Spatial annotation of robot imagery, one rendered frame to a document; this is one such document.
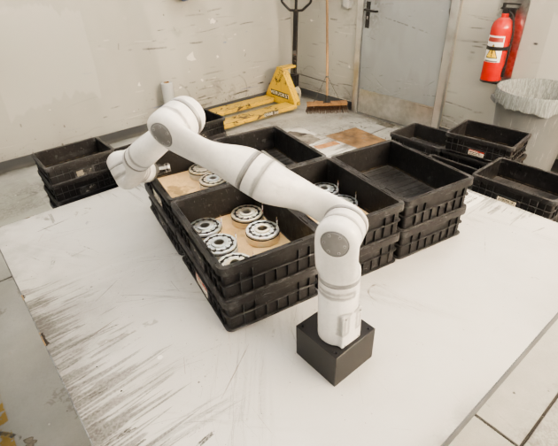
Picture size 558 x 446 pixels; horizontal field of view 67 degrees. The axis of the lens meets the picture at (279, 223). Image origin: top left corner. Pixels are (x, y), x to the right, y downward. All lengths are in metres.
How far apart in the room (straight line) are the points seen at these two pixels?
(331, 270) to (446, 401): 0.42
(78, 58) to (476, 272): 3.76
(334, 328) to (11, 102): 3.74
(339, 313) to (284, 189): 0.30
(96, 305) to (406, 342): 0.89
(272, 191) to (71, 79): 3.66
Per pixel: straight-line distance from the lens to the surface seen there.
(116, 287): 1.43
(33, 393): 2.23
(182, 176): 1.72
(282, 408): 1.04
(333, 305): 0.93
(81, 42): 4.39
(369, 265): 1.36
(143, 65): 4.61
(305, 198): 0.87
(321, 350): 1.03
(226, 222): 1.39
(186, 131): 0.89
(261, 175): 0.85
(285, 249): 1.09
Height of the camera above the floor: 1.57
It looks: 33 degrees down
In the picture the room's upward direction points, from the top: 2 degrees counter-clockwise
